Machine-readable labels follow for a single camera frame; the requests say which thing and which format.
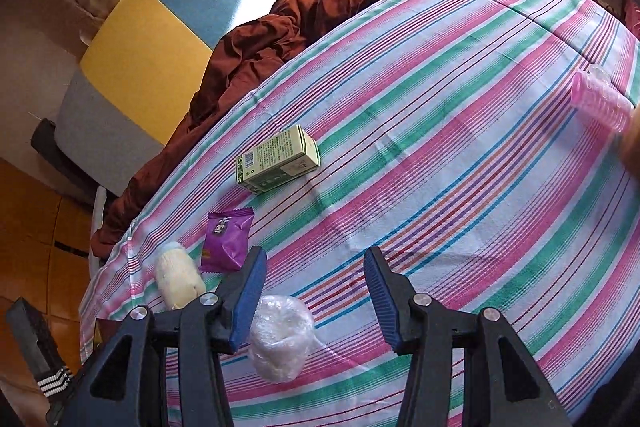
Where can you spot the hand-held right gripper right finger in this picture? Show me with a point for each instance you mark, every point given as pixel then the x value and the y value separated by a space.
pixel 382 302

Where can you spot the cream rolled sock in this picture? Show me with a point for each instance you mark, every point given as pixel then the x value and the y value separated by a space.
pixel 177 279

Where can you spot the striped bed sheet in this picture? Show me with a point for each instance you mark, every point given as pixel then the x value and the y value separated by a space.
pixel 450 157

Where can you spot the blue yellow grey headboard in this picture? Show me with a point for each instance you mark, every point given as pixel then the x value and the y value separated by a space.
pixel 150 37

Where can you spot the maroon gift box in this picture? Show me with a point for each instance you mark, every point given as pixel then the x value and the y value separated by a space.
pixel 102 332

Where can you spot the brown blanket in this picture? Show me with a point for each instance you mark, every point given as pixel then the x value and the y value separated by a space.
pixel 240 57

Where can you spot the black item with white stripes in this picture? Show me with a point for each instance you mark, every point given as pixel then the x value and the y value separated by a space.
pixel 35 337

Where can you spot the purple snack packet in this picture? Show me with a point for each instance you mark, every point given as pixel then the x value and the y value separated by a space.
pixel 227 242

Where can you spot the green medicine box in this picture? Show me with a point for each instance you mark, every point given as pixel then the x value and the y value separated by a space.
pixel 277 162

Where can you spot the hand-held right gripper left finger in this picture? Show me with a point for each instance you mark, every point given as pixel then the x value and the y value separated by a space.
pixel 247 302

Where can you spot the clear plastic bag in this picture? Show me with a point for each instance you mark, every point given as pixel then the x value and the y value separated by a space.
pixel 285 337

